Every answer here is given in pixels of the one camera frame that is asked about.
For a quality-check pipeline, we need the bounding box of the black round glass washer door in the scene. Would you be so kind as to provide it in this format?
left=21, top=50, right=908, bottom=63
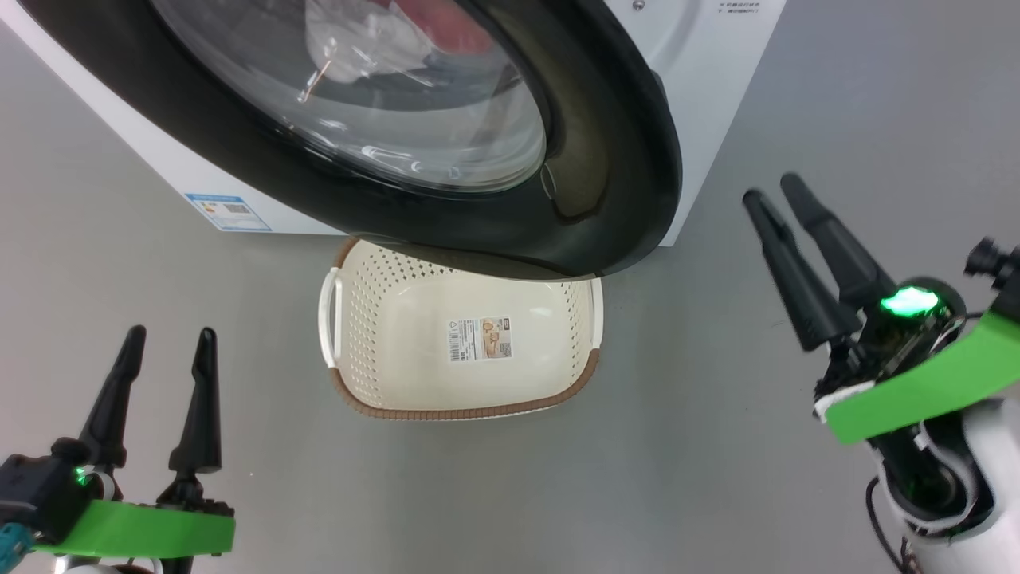
left=16, top=0, right=684, bottom=281

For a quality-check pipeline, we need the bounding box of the teal left camera connector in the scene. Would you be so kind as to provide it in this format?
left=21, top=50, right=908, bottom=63
left=0, top=522, right=33, bottom=563

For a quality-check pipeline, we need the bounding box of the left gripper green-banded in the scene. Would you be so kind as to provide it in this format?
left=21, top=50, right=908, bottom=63
left=30, top=325, right=237, bottom=559

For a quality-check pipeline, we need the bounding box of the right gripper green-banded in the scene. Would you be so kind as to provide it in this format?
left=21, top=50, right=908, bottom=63
left=743, top=173, right=1020, bottom=446

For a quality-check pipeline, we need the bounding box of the plain red garment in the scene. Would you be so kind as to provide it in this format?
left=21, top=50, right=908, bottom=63
left=390, top=0, right=499, bottom=53

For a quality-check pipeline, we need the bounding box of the cream perforated laundry basket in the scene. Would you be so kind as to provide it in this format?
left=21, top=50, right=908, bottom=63
left=318, top=237, right=604, bottom=421

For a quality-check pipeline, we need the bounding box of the white front-load washing machine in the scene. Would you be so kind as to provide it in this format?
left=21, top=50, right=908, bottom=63
left=0, top=0, right=788, bottom=248

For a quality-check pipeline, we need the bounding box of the red and white garment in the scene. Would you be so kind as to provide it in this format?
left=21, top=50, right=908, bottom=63
left=307, top=0, right=435, bottom=85

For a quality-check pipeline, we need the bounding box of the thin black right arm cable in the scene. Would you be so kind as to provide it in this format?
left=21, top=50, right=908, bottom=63
left=865, top=477, right=913, bottom=574

